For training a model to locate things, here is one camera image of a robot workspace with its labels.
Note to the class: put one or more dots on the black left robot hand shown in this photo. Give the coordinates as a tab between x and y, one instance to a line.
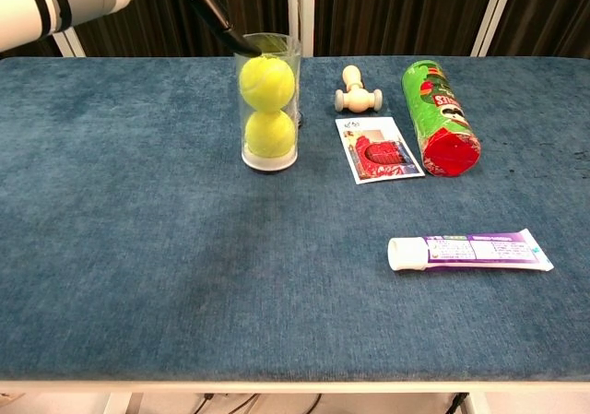
216	15

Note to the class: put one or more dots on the red picture postcard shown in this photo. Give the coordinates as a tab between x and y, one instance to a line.
378	151

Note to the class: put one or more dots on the blue velvet table cloth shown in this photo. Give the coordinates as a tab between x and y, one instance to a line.
276	257

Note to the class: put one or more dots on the plain yellow tennis ball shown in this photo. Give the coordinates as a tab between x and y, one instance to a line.
270	133

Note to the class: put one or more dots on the yellow tennis ball black print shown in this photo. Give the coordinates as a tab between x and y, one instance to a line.
267	84

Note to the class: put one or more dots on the purple white toothpaste tube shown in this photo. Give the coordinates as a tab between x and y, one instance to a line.
470	251

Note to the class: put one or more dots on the white table leg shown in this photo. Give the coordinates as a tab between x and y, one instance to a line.
121	404
475	404

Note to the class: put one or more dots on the wooden roller massager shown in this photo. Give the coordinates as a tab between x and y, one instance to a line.
357	100

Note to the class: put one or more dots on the clear plastic ball tube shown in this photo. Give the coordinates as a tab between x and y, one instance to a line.
288	165

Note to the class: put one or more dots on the green Pringles can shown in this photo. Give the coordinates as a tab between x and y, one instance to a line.
438	114

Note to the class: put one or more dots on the dark pleated curtain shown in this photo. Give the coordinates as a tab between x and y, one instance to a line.
392	13

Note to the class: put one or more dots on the white frame post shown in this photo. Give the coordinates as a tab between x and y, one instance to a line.
493	13
71	45
300	13

